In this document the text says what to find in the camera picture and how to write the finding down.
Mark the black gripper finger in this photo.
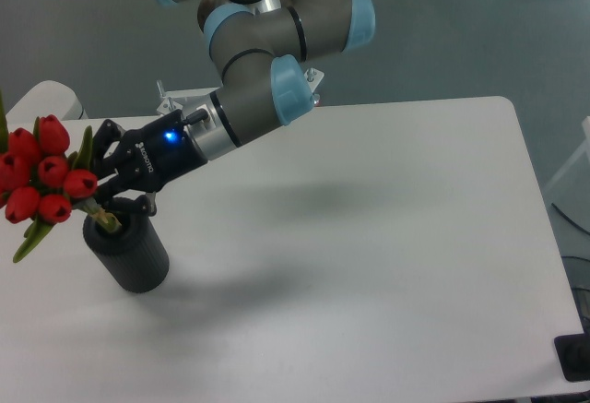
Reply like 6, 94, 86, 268
91, 119, 126, 168
94, 176, 158, 216

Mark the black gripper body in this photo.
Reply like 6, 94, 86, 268
110, 114, 207, 194

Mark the red tulip bouquet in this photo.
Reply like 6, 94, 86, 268
1, 110, 123, 263

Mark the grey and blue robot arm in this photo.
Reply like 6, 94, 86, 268
92, 0, 375, 216

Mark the black ribbed cylindrical vase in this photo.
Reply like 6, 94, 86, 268
83, 213, 170, 293

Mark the white rounded chair back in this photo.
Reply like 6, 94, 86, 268
6, 80, 89, 124

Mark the white side furniture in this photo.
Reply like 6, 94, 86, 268
542, 116, 589, 205

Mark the black device at table edge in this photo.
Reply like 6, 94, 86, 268
554, 333, 589, 383

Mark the black cable on floor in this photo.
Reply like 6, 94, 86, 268
550, 202, 590, 233

